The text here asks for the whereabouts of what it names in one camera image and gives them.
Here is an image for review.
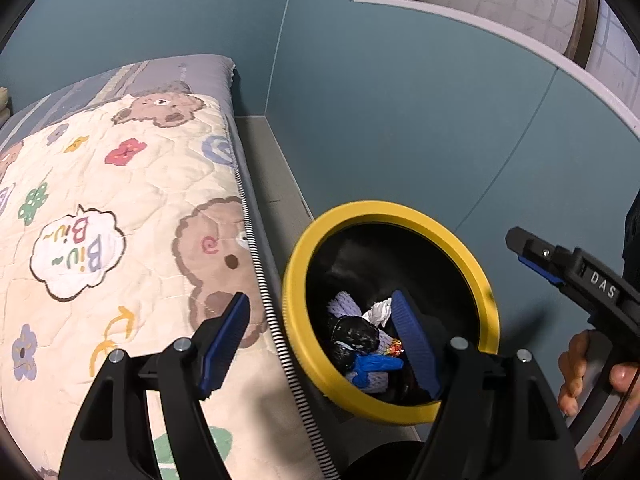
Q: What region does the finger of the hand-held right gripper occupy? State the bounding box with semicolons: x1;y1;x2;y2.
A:
506;226;581;288

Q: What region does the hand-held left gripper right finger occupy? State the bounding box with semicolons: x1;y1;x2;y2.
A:
391;289;583;480

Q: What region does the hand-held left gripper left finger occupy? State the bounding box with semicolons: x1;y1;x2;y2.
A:
59;292;251;480

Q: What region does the blue rubber glove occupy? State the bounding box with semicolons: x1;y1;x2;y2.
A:
350;354;405;388

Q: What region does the white tissue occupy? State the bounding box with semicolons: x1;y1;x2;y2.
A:
361;297;394;325

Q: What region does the black plastic bag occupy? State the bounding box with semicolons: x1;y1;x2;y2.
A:
327;316;381;373

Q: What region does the black bin with yellow rim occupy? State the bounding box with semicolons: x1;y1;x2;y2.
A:
281;200;501;427

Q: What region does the person's right hand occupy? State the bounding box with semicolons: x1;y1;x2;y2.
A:
557;330;640;417

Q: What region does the bed with striped sheet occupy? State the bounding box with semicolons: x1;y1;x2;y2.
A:
0;53;341;480

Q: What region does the thin dark gripper cable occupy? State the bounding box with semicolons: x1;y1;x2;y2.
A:
587;385;637;467

